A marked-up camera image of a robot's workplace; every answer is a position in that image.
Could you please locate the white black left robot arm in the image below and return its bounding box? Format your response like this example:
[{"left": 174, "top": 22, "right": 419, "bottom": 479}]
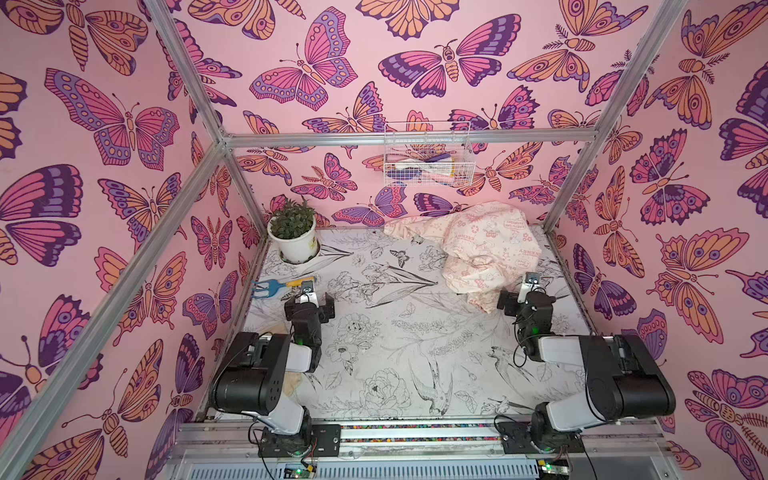
[{"left": 208, "top": 277, "right": 335, "bottom": 457}]

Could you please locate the potted green plant white pot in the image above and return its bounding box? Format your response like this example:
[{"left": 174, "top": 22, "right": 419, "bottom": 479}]
[{"left": 267, "top": 200, "right": 320, "bottom": 264}]

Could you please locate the beige work glove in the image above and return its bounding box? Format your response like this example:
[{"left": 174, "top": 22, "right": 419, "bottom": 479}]
[{"left": 282, "top": 372, "right": 303, "bottom": 397}]

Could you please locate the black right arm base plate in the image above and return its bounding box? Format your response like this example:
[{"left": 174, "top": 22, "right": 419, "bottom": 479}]
[{"left": 499, "top": 419, "right": 586, "bottom": 455}]

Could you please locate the blue yellow garden hand rake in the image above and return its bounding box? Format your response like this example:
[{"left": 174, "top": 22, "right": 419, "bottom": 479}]
[{"left": 251, "top": 276, "right": 316, "bottom": 299}]

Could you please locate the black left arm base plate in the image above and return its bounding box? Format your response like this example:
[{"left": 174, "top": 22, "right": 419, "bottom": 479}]
[{"left": 259, "top": 424, "right": 342, "bottom": 458}]

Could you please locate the aluminium front rail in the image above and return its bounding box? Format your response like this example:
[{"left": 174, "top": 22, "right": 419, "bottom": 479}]
[{"left": 160, "top": 416, "right": 684, "bottom": 479}]

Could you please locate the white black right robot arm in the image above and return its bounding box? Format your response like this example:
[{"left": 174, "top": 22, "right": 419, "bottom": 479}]
[{"left": 497, "top": 272, "right": 676, "bottom": 452}]

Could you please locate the pink printed hooded jacket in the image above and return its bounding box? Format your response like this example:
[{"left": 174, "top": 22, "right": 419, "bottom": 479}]
[{"left": 384, "top": 201, "right": 542, "bottom": 313}]

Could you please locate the white wire wall basket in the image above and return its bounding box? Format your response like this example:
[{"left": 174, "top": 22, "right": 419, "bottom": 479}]
[{"left": 381, "top": 130, "right": 476, "bottom": 188}]

